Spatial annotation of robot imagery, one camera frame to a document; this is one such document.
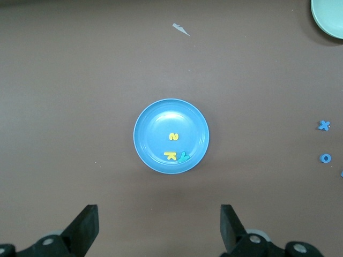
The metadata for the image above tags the green round plate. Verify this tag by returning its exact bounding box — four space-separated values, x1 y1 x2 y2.
310 0 343 40

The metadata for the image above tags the white tape scrap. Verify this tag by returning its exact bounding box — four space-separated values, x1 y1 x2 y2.
172 22 191 36

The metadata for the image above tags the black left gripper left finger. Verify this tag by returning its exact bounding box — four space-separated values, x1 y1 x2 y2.
0 205 99 257

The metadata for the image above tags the blue round plate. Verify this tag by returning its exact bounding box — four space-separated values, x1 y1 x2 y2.
133 98 210 175

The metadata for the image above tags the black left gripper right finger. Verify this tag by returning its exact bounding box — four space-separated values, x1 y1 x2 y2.
219 205 326 257

